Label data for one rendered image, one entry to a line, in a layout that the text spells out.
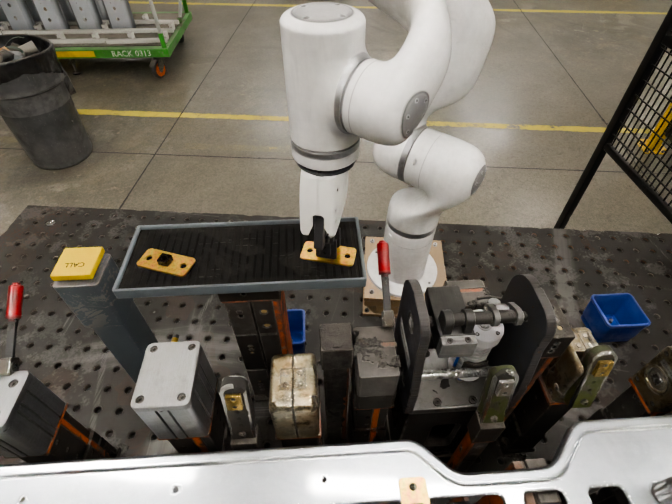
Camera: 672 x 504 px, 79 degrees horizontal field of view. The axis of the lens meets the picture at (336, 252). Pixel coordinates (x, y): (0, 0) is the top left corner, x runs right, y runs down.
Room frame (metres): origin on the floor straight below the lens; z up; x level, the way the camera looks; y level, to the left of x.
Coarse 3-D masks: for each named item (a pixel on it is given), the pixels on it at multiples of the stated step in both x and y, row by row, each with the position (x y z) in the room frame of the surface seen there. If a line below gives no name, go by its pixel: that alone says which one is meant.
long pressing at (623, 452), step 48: (576, 432) 0.22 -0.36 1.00; (624, 432) 0.22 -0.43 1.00; (0, 480) 0.16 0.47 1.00; (48, 480) 0.16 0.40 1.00; (96, 480) 0.16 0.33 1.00; (144, 480) 0.16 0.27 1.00; (192, 480) 0.16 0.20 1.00; (240, 480) 0.16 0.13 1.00; (288, 480) 0.16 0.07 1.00; (336, 480) 0.16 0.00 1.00; (384, 480) 0.16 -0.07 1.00; (432, 480) 0.16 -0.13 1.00; (480, 480) 0.16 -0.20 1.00; (528, 480) 0.16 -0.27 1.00; (576, 480) 0.16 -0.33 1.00; (624, 480) 0.16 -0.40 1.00
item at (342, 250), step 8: (304, 248) 0.45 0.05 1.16; (312, 248) 0.45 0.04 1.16; (344, 248) 0.45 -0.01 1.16; (352, 248) 0.45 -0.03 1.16; (304, 256) 0.43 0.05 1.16; (312, 256) 0.43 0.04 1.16; (352, 256) 0.43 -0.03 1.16; (336, 264) 0.42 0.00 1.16; (344, 264) 0.42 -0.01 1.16; (352, 264) 0.42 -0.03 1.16
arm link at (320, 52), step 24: (288, 24) 0.41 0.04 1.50; (312, 24) 0.41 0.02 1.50; (336, 24) 0.41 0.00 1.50; (360, 24) 0.42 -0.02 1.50; (288, 48) 0.41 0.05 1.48; (312, 48) 0.40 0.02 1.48; (336, 48) 0.40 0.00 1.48; (360, 48) 0.42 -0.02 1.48; (288, 72) 0.42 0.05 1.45; (312, 72) 0.40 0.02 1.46; (336, 72) 0.39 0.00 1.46; (288, 96) 0.42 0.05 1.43; (312, 96) 0.40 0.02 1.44; (336, 96) 0.38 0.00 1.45; (312, 120) 0.40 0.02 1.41; (336, 120) 0.38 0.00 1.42; (312, 144) 0.40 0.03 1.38; (336, 144) 0.40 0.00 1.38
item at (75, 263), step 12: (72, 252) 0.44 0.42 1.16; (84, 252) 0.44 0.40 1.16; (96, 252) 0.44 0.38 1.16; (60, 264) 0.42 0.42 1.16; (72, 264) 0.42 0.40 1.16; (84, 264) 0.42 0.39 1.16; (96, 264) 0.42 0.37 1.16; (60, 276) 0.40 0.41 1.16; (72, 276) 0.40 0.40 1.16; (84, 276) 0.40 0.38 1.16
